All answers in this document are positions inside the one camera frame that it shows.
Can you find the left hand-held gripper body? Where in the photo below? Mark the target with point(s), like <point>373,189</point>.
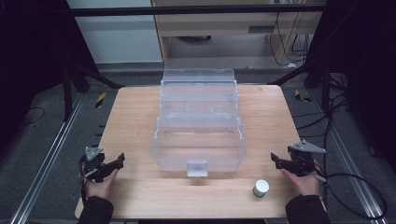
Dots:
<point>92,159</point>

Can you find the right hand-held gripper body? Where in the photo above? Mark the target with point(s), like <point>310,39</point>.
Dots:
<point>303,158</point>

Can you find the person's left hand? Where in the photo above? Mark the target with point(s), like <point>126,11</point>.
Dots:
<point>100,188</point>

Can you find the person's right hand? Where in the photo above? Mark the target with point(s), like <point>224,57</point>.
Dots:
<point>304,184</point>

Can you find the small white round can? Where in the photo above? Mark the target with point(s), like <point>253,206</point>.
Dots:
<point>261,188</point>

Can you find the yellow black striped tape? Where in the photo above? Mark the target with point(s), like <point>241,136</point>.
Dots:
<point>299,95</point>
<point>100,100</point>

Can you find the black metal stand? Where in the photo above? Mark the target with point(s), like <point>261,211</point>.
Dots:
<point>325,87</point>
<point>67,93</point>

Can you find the clear plastic storage box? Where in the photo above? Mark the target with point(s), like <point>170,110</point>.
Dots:
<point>198,140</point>

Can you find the black curtain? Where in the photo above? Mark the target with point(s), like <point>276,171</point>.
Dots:
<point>364,62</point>
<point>31,56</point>

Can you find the white cabinet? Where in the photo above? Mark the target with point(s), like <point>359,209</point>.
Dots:
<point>118,37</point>

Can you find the light wooden desk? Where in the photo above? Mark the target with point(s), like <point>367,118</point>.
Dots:
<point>218,28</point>

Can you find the aluminium floor rail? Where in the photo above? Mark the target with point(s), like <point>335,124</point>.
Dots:
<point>351,161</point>
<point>46,158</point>

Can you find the black horizontal frame bar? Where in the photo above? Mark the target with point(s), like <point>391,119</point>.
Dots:
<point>186,10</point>

